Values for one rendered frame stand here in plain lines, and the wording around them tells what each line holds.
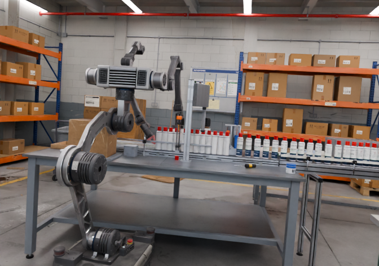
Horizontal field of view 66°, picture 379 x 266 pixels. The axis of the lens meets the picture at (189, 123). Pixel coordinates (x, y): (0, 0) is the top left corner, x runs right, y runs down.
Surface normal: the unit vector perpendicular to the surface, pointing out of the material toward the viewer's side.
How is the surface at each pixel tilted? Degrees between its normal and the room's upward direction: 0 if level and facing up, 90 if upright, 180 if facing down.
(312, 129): 90
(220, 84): 89
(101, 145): 90
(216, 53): 90
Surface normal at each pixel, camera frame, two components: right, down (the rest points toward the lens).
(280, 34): -0.20, 0.04
